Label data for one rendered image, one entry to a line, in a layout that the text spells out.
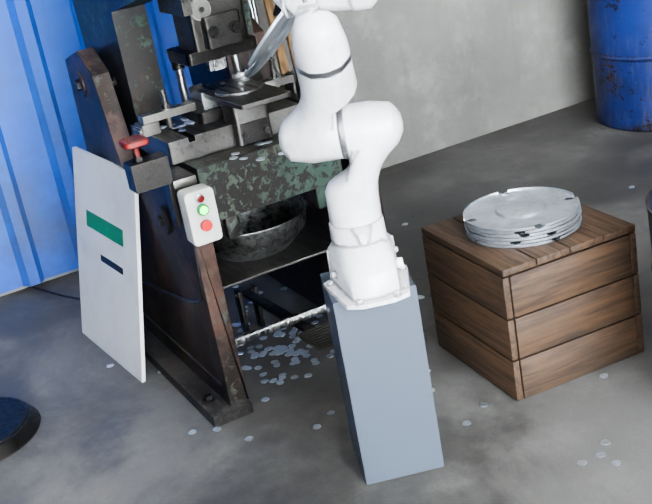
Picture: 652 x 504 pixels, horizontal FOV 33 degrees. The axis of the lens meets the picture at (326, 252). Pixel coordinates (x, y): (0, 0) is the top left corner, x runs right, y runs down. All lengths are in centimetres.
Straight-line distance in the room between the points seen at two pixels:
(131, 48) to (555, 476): 157
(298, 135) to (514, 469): 87
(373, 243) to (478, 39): 258
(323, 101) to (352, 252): 33
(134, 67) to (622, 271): 139
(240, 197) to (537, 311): 78
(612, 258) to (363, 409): 75
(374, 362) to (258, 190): 65
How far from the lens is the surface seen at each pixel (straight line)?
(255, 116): 284
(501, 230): 269
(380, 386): 241
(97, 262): 340
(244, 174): 279
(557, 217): 274
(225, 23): 285
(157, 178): 268
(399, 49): 458
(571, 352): 278
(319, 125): 220
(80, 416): 312
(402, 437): 248
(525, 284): 264
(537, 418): 268
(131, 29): 307
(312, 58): 209
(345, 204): 228
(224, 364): 284
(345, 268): 228
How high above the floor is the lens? 138
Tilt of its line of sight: 21 degrees down
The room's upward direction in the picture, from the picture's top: 11 degrees counter-clockwise
